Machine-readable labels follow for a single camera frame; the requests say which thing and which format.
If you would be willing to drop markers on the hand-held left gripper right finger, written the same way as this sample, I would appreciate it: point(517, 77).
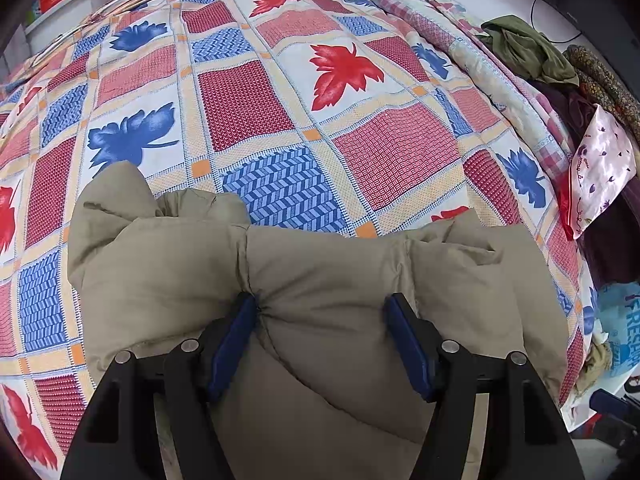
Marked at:
point(407, 345)

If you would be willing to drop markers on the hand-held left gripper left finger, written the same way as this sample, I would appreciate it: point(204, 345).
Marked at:
point(232, 340)

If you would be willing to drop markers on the khaki puffer jacket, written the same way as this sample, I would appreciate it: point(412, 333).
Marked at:
point(320, 280)

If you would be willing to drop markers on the tan cloth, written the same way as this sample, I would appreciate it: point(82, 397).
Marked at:
point(595, 365)

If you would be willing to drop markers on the blue plastic bag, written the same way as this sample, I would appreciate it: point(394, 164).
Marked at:
point(620, 320)

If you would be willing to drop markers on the black object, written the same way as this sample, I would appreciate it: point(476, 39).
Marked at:
point(612, 415)

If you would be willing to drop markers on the maroon garment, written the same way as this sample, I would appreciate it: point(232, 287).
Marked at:
point(610, 245)

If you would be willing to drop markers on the leaf-print checked bed sheet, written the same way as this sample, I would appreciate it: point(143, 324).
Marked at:
point(250, 105)

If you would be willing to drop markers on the pink satin pillow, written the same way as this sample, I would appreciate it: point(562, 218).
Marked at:
point(600, 165)

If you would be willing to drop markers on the olive green garment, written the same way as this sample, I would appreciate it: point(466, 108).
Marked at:
point(525, 50)

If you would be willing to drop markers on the pink patchwork quilt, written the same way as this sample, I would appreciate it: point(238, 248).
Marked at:
point(450, 30)

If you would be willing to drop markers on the brown patterned garment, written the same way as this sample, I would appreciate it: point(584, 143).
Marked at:
point(600, 77)

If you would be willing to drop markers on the grey curtain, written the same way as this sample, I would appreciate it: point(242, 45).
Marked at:
point(12, 55)

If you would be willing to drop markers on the white shelf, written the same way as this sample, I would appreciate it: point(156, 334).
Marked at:
point(60, 19)

